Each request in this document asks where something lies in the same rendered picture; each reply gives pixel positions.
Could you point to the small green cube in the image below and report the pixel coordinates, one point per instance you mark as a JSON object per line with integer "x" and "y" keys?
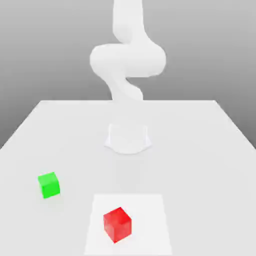
{"x": 49, "y": 185}

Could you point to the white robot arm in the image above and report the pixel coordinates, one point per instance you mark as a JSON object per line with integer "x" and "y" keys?
{"x": 128, "y": 60}

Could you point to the small red cube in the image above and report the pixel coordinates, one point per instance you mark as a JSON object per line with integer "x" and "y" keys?
{"x": 117, "y": 225}

